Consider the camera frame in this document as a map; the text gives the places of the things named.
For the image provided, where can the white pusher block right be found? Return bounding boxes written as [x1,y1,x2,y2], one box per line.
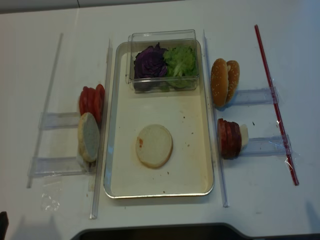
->
[239,124,249,151]

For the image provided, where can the right sesame bun top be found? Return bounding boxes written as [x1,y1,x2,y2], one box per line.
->
[225,60,240,104]

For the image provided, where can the clear rail left of tray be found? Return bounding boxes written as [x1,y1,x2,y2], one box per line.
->
[89,38,113,220]

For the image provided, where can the clear cross rail bun tops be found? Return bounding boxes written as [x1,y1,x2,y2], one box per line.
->
[226,87,279,107]

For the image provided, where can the back tomato slice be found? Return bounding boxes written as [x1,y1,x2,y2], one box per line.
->
[79,86,89,116]

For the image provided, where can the clear rail right of tray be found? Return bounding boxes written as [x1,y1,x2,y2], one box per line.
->
[202,30,230,208]

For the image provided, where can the clear rail of tray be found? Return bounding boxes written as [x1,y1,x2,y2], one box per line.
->
[89,38,113,220]
[202,30,230,208]

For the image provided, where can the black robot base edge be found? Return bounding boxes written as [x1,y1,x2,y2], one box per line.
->
[73,224,250,240]

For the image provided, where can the sesame bun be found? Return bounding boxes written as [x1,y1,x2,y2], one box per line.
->
[210,58,229,108]
[225,60,240,104]

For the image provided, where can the clear plastic container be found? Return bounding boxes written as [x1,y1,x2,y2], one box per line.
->
[125,29,200,93]

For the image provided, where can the black object bottom left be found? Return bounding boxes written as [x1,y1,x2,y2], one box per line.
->
[0,211,9,240]

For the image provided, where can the metal baking tray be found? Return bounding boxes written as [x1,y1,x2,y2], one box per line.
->
[103,42,215,199]

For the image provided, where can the green lettuce pile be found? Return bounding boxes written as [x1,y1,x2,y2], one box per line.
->
[163,45,198,89]

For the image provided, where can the clear cross rail tomatoes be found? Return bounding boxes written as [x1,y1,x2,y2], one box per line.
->
[38,112,80,130]

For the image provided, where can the left sesame bun top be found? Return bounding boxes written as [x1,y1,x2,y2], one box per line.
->
[210,58,229,108]

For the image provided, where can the purple cabbage leaves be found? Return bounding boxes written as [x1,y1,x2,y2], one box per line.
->
[134,43,168,79]

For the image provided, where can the clear tape patch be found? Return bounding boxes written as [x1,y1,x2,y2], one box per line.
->
[40,180,62,212]

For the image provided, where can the stack of meat slices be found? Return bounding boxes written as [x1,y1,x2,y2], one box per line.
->
[217,118,242,159]

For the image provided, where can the clear cross rail meat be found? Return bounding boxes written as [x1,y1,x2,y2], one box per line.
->
[239,135,292,157]

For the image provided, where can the red plastic rod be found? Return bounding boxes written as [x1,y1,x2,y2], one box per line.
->
[254,24,300,186]

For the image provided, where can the clear cross rail bun slice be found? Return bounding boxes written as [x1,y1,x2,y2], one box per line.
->
[28,156,96,178]

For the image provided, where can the bun bottom on tray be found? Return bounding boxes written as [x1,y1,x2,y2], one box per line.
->
[135,124,173,169]

